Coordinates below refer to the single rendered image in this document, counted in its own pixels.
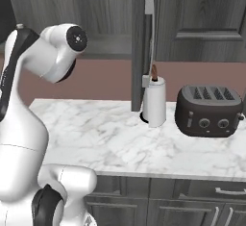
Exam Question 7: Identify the white paper towel roll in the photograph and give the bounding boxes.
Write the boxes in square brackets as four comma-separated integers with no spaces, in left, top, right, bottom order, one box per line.
[141,76,167,129]

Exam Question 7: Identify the dark grey four-slot toaster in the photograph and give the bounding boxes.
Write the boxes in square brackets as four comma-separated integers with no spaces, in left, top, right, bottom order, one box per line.
[174,85,245,138]

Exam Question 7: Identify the pale grey long door handle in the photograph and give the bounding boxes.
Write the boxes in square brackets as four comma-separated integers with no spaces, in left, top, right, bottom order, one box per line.
[141,0,159,88]

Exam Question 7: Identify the silver drawer handle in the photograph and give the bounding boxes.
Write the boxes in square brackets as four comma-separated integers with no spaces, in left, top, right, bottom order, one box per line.
[214,187,246,196]

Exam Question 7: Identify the grey base cabinet door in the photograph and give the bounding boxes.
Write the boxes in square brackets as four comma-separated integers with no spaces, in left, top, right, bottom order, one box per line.
[146,198,226,226]
[84,196,150,226]
[223,202,246,226]

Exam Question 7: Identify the silver base door handle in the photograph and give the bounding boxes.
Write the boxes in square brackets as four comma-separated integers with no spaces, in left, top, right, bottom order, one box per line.
[225,207,234,226]
[209,206,221,226]

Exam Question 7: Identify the grey wood plain cabinet door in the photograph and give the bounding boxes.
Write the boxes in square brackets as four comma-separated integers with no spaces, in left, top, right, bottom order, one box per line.
[7,0,134,60]

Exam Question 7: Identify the grey wood open cabinet door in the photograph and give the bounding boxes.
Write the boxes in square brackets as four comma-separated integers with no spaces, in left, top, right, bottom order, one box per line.
[131,0,161,113]

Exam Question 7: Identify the grey drawer front with handle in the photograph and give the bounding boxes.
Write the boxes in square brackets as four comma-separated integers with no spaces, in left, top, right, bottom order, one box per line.
[178,179,246,203]

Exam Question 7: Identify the grey wood panelled cabinet door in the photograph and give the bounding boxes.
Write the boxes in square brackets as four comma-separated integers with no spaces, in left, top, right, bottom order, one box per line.
[155,0,246,63]

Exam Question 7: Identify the grey plain drawer front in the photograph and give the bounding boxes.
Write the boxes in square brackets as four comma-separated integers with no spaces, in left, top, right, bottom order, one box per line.
[94,174,152,199]

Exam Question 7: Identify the brown rod paper towel holder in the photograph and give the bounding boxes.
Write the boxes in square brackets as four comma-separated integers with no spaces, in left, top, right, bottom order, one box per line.
[139,63,160,125]

